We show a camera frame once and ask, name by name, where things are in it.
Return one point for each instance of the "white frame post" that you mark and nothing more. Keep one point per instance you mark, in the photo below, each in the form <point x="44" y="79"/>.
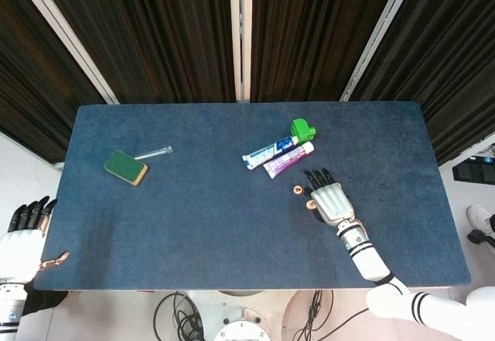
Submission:
<point x="241" y="35"/>
<point x="377" y="35"/>
<point x="65" y="35"/>

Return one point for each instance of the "dark brown curtain panel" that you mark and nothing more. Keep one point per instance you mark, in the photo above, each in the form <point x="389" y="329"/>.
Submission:
<point x="309" y="35"/>
<point x="154" y="35"/>
<point x="35" y="86"/>
<point x="444" y="66"/>

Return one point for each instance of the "purple white toothpaste tube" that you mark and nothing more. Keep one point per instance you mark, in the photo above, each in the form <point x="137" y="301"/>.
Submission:
<point x="288" y="160"/>

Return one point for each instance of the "green yellow sponge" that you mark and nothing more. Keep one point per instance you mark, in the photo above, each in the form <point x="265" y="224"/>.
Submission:
<point x="124" y="165"/>

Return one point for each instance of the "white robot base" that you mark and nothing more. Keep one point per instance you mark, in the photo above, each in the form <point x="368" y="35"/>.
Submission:
<point x="239" y="329"/>

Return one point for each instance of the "black cloth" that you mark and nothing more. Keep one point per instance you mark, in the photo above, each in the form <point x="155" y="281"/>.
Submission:
<point x="42" y="302"/>

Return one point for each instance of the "white shoe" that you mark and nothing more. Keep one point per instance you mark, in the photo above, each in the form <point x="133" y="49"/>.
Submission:
<point x="478" y="215"/>

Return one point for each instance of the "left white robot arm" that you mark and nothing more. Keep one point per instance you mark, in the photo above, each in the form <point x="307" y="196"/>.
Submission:
<point x="9" y="310"/>

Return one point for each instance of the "small wooden disc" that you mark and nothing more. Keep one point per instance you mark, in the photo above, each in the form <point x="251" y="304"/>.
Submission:
<point x="310" y="204"/>
<point x="298" y="190"/>

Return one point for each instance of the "clear plastic tube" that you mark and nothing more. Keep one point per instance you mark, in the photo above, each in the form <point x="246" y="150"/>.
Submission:
<point x="154" y="152"/>

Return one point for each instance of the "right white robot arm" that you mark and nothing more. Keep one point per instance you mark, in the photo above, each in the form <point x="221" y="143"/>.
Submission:
<point x="367" y="258"/>

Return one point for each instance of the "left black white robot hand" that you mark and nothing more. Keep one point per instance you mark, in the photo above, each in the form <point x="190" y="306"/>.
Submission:
<point x="19" y="252"/>

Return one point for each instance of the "right black grey robot hand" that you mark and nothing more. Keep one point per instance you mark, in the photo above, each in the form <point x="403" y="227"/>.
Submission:
<point x="333" y="203"/>

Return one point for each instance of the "blue white toothpaste tube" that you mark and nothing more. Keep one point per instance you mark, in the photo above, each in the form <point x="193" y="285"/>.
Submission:
<point x="268" y="152"/>

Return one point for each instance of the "green plastic block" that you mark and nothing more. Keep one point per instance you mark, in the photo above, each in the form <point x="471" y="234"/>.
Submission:
<point x="301" y="129"/>

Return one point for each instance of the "black device with blue sticker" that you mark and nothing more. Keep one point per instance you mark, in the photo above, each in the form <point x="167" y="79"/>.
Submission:
<point x="473" y="171"/>

